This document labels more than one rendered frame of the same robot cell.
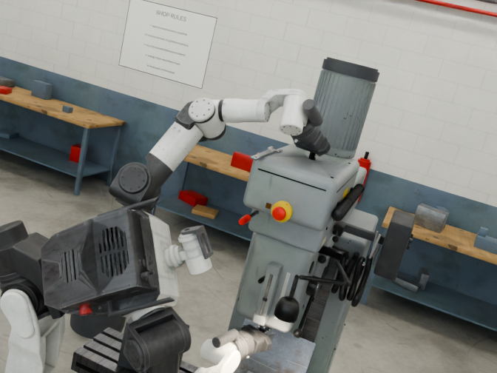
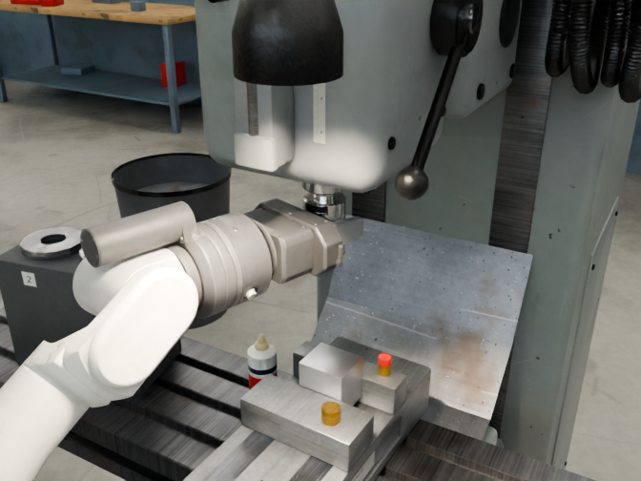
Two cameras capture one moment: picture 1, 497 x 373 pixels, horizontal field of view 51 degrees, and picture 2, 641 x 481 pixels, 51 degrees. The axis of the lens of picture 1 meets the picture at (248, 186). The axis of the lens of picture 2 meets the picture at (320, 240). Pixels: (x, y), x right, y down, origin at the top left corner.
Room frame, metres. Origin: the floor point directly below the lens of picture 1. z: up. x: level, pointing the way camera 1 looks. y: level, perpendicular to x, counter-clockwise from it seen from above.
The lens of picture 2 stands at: (1.00, -0.32, 1.54)
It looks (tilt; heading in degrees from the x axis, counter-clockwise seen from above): 25 degrees down; 13
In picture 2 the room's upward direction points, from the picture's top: straight up
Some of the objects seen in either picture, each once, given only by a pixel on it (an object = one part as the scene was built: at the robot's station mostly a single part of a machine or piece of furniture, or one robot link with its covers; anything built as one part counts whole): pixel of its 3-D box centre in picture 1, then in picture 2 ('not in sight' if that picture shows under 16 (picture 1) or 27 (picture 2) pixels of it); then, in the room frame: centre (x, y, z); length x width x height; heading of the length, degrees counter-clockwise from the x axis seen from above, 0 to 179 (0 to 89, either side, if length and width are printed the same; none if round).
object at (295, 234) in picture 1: (298, 216); not in sight; (1.70, -0.19, 1.68); 0.34 x 0.24 x 0.10; 163
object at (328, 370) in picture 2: not in sight; (330, 379); (1.66, -0.19, 1.03); 0.06 x 0.05 x 0.06; 71
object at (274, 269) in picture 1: (267, 293); (261, 43); (1.56, -0.15, 1.45); 0.04 x 0.04 x 0.21; 73
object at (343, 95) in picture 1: (339, 107); not in sight; (1.90, -0.25, 2.05); 0.20 x 0.20 x 0.32
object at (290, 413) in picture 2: not in sight; (305, 419); (1.61, -0.17, 1.01); 0.15 x 0.06 x 0.04; 71
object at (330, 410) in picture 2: not in sight; (330, 413); (1.59, -0.20, 1.04); 0.02 x 0.02 x 0.02
